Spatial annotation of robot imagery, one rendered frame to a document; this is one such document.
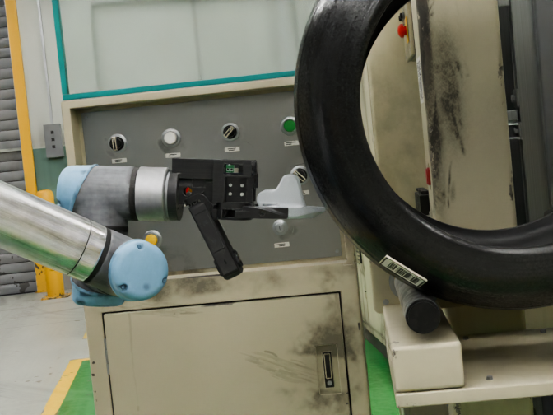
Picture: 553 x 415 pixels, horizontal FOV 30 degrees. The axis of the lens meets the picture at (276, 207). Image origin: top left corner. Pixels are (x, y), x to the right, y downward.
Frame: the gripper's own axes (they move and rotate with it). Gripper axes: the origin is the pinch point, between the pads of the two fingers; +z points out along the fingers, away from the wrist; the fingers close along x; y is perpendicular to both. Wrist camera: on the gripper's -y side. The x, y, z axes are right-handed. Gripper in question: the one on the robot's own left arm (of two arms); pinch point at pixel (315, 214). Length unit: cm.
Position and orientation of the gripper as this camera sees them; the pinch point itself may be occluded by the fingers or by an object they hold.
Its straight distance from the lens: 141.4
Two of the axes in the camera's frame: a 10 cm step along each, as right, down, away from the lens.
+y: 0.3, -10.0, -0.6
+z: 10.0, 0.3, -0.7
